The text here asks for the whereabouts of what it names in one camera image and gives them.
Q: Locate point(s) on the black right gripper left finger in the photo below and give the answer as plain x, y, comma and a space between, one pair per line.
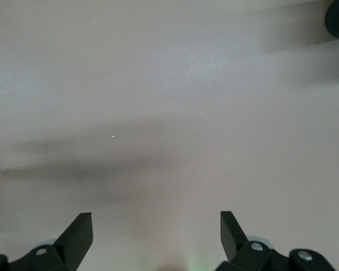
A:
73, 240

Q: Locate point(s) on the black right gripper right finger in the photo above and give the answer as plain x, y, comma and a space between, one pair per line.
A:
234, 245

